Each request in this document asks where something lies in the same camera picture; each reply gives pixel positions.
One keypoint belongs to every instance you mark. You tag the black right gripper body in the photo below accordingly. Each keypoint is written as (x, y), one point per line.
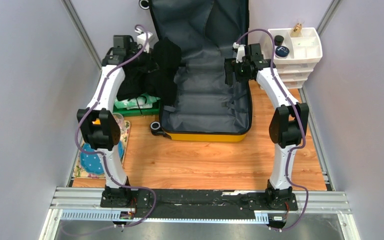
(241, 70)

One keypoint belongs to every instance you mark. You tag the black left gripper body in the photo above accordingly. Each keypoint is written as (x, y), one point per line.
(143, 62)

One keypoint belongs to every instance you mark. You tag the black garment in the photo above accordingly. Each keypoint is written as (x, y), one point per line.
(160, 82)
(134, 83)

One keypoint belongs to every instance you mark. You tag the green garment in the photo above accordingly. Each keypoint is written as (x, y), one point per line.
(142, 99)

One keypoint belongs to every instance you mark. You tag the blue round cream jar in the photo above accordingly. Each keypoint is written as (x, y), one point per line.
(282, 52)

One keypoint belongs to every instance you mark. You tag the small black jar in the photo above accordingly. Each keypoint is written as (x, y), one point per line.
(278, 40)

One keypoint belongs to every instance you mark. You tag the yellow Pikachu hard-shell suitcase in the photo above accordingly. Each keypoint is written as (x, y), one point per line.
(206, 108)

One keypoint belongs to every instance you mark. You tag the frosted gold pump bottle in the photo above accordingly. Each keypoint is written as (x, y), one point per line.
(296, 30)

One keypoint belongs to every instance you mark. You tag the white towel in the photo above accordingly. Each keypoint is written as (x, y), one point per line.
(134, 105)

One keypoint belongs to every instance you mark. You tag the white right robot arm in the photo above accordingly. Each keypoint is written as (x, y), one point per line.
(287, 129)

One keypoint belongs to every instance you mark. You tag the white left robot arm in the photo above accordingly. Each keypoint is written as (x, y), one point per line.
(104, 138)

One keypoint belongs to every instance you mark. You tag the green plastic tray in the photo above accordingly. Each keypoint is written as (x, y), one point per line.
(154, 110)

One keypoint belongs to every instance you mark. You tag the clear plastic cup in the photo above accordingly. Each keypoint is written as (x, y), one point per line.
(120, 121)

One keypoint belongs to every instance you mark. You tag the white plastic drawer organizer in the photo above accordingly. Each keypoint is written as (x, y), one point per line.
(305, 51)

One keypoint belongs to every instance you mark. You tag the yellow bowl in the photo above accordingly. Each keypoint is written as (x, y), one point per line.
(96, 121)

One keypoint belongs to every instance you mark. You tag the blue polka dot plate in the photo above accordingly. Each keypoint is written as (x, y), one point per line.
(91, 163)

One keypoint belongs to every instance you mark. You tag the floral placemat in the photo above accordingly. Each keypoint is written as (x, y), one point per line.
(79, 172)

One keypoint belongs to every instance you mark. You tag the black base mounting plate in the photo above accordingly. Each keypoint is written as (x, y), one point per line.
(197, 205)

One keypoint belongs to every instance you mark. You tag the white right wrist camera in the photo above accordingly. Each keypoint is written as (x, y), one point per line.
(239, 49)

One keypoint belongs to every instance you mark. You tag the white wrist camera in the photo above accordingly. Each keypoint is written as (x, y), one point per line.
(143, 39)
(239, 49)

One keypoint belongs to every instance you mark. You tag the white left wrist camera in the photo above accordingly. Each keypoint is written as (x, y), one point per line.
(143, 39)

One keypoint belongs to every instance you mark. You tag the aluminium frame rail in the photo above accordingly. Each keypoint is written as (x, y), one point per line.
(82, 204)

